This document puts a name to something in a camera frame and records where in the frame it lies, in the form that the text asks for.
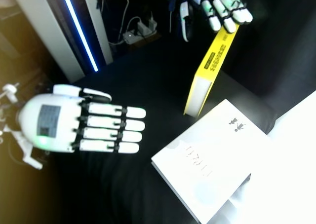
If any white board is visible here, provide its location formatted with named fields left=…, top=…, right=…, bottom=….
left=206, top=90, right=316, bottom=224

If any black table cloth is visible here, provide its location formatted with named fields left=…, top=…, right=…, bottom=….
left=48, top=0, right=316, bottom=224

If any white book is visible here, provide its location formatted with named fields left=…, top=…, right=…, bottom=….
left=151, top=98, right=270, bottom=224

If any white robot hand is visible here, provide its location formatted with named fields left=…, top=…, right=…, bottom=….
left=179, top=0, right=254, bottom=42
left=18, top=84, right=147, bottom=154

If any white cable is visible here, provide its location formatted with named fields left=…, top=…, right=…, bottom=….
left=108, top=16, right=143, bottom=46

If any white column with blue light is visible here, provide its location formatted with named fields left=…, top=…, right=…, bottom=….
left=8, top=0, right=115, bottom=84

